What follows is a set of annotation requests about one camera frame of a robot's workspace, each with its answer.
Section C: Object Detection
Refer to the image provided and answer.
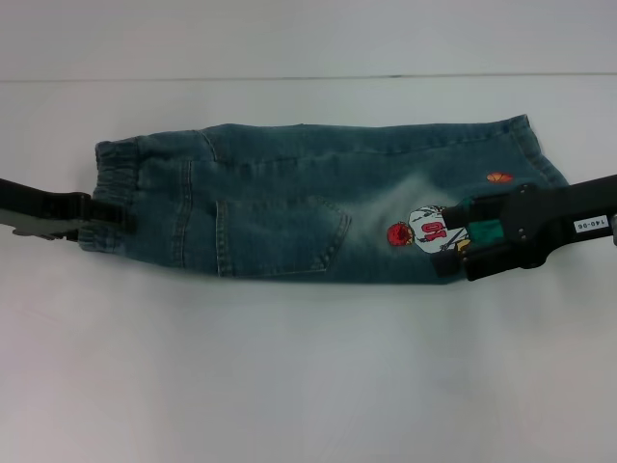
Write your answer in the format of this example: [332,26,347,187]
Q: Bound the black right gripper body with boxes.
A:
[466,174,617,283]

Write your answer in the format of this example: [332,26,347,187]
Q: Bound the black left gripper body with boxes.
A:
[0,177,94,241]

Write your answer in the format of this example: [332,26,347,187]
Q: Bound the blue denim shorts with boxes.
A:
[78,113,573,286]

